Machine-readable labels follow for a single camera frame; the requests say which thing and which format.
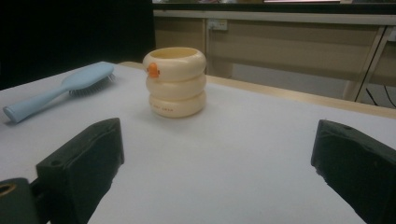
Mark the black cables bundle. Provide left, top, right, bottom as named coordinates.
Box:
left=365, top=85, right=396, bottom=108

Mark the beige wooden bench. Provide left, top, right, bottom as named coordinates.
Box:
left=152, top=8, right=396, bottom=103

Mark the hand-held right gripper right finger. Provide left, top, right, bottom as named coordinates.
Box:
left=310, top=119, right=396, bottom=224

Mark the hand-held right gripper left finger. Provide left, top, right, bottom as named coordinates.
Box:
left=35, top=117, right=125, bottom=224

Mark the black curtain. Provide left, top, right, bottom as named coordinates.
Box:
left=0, top=0, right=156, bottom=91

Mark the wooden table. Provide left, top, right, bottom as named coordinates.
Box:
left=119, top=61, right=396, bottom=120

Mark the cream ringed cup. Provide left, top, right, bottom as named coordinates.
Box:
left=142, top=47, right=207, bottom=119

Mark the white wall socket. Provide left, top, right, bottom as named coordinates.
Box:
left=206, top=19, right=229, bottom=32

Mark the light blue hairbrush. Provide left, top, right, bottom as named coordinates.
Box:
left=2, top=61, right=117, bottom=124

